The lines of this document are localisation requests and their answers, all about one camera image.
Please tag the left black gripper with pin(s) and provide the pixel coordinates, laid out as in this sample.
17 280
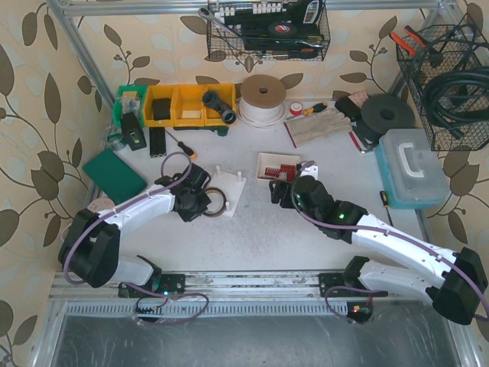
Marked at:
195 204

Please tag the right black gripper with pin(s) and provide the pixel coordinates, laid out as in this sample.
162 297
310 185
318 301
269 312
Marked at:
283 189

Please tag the brown tape roll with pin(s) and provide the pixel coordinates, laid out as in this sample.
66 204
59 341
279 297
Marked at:
218 202

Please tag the white spring tray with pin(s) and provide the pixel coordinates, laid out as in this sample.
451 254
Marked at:
276 167

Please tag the white peg base plate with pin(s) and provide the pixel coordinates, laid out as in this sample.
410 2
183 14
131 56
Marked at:
232 185

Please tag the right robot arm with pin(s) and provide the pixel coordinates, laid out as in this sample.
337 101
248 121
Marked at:
453 283

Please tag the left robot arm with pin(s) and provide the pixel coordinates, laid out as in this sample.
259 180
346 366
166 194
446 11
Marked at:
91 251

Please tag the orange black screwdriver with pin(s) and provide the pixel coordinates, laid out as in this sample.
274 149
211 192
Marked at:
187 150

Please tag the white work glove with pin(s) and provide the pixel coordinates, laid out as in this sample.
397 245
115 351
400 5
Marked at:
318 125

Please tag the black ribbed block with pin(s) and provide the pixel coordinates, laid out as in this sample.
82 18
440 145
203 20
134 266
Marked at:
158 146

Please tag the green plastic case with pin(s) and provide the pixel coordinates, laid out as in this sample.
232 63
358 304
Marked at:
114 177

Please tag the small yellow black screwdriver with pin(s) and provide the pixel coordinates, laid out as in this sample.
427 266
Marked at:
386 205

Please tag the round beige power socket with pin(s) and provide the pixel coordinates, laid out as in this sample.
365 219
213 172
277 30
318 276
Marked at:
100 204

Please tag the red white tape roll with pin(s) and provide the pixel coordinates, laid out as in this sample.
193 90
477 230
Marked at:
296 108

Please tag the black green meter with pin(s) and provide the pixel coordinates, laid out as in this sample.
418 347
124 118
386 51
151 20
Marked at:
132 132

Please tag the clear glass jar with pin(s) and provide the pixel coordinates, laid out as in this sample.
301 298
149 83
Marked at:
114 138

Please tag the black brush block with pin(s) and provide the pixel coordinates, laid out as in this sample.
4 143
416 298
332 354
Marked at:
351 105

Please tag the yellow bin with card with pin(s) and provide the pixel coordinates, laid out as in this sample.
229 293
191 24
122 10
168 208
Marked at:
187 106

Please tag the yellow bin with black box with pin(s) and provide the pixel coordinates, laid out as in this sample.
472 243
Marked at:
157 106

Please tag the grey pipe fitting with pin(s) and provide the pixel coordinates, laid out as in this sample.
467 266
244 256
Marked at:
212 101

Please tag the teal clear toolbox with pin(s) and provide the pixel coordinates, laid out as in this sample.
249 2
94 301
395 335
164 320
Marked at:
410 171

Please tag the black foam disc spool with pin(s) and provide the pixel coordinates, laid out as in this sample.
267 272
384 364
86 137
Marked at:
381 113

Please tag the yellow bin with pipe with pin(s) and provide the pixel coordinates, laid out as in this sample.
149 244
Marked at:
226 92

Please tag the green storage bin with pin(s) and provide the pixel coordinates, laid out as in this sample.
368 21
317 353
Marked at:
129 99

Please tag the black tape roll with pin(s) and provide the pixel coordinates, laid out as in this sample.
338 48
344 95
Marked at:
281 30

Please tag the silver wrench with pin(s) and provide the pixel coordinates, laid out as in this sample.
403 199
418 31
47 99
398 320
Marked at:
206 14

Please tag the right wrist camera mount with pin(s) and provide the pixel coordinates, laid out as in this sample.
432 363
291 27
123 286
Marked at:
308 168

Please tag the red handled tool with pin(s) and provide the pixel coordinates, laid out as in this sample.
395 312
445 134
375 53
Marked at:
363 145

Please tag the aluminium front rail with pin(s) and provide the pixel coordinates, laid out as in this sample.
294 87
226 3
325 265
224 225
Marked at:
217 285

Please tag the white cable spool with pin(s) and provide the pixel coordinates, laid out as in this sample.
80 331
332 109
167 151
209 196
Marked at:
262 103

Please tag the centre wire basket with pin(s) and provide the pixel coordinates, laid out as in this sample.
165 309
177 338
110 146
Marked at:
251 18

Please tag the wire basket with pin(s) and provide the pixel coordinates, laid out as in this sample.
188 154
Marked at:
449 85
251 18

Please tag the orange handled pliers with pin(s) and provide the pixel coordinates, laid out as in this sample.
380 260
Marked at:
411 35

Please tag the right wire basket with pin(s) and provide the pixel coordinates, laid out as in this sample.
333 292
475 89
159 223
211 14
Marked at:
449 85

